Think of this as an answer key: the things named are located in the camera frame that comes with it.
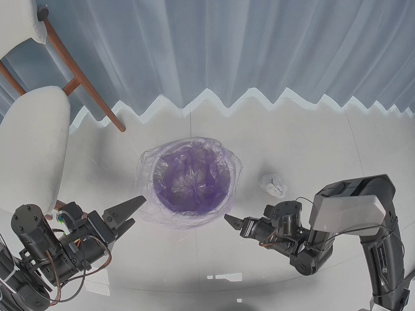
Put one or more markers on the purple plastic bag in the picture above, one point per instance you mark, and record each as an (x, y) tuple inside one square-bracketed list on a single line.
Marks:
[(194, 180)]

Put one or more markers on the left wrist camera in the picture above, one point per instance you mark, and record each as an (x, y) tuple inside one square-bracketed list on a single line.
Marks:
[(71, 214)]

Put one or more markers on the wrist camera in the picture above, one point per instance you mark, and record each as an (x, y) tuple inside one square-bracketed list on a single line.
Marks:
[(71, 214), (270, 212)]

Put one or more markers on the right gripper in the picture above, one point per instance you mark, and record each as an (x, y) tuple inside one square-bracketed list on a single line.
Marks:
[(256, 228)]

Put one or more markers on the blue-grey curtain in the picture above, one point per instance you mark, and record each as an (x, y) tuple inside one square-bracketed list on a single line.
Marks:
[(227, 28)]

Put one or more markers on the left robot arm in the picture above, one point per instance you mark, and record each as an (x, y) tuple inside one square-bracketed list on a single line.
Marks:
[(30, 232)]

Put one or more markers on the white trash bin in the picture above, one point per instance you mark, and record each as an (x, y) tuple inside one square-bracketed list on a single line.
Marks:
[(191, 214)]

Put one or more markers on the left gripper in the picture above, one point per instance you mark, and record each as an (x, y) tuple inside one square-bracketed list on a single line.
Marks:
[(84, 248)]

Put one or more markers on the crumpled white paper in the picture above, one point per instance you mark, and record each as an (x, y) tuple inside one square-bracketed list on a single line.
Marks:
[(272, 185)]

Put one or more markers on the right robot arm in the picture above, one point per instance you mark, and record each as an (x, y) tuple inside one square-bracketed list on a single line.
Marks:
[(350, 206)]

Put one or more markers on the white cushioned wooden chair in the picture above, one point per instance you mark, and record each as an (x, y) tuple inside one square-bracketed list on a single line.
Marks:
[(35, 141)]

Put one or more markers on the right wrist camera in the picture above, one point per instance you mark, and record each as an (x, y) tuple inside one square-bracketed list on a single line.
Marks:
[(270, 212)]

